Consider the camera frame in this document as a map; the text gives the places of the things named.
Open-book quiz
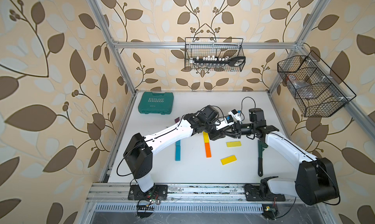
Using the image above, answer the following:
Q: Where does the yellow long block bottom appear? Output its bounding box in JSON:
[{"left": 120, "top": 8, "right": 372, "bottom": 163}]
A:
[{"left": 220, "top": 155, "right": 237, "bottom": 165}]

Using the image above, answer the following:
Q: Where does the long yellow block diagonal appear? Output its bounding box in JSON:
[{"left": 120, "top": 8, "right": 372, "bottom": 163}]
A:
[{"left": 203, "top": 132, "right": 210, "bottom": 143}]

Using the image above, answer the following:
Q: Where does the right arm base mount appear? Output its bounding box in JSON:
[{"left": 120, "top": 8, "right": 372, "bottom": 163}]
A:
[{"left": 244, "top": 176, "right": 286, "bottom": 202}]

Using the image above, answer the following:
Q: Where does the green handled tool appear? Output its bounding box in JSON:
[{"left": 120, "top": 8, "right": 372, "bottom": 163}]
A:
[{"left": 258, "top": 140, "right": 268, "bottom": 177}]

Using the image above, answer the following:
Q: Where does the aluminium rail front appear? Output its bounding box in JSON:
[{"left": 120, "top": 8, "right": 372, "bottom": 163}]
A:
[{"left": 86, "top": 183, "right": 302, "bottom": 204}]

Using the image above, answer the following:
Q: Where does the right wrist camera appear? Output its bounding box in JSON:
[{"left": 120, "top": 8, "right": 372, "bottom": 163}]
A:
[{"left": 225, "top": 109, "right": 243, "bottom": 124}]

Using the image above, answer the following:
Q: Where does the black wire basket right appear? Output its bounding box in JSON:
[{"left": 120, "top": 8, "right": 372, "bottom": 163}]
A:
[{"left": 277, "top": 51, "right": 356, "bottom": 117}]

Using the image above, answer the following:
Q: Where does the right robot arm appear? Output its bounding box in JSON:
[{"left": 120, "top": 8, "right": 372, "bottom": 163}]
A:
[{"left": 224, "top": 108, "right": 341, "bottom": 205}]

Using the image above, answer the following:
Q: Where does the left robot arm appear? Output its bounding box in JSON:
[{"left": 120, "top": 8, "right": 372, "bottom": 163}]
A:
[{"left": 123, "top": 105, "right": 241, "bottom": 193}]

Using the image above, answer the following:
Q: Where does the orange rectangular block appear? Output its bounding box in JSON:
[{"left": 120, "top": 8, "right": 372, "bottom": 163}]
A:
[{"left": 205, "top": 142, "right": 212, "bottom": 158}]

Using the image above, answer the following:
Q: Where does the black wire basket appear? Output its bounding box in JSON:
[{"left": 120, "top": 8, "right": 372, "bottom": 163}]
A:
[
  {"left": 183, "top": 37, "right": 245, "bottom": 73},
  {"left": 277, "top": 51, "right": 356, "bottom": 117}
]

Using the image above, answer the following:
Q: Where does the socket bit holder strip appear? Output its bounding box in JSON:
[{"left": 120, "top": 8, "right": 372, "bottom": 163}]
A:
[{"left": 188, "top": 56, "right": 246, "bottom": 68}]

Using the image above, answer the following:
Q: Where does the green plastic tool case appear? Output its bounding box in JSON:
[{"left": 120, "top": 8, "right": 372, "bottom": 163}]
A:
[{"left": 138, "top": 92, "right": 174, "bottom": 115}]

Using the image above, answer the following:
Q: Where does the clear plastic bag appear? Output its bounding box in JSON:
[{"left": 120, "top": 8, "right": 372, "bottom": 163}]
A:
[{"left": 287, "top": 75, "right": 314, "bottom": 99}]

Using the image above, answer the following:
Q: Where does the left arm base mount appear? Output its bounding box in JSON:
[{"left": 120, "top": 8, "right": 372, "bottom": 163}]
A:
[{"left": 128, "top": 184, "right": 168, "bottom": 201}]

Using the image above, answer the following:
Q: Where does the black wire basket back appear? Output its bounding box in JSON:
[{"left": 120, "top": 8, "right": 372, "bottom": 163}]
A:
[{"left": 183, "top": 37, "right": 245, "bottom": 73}]

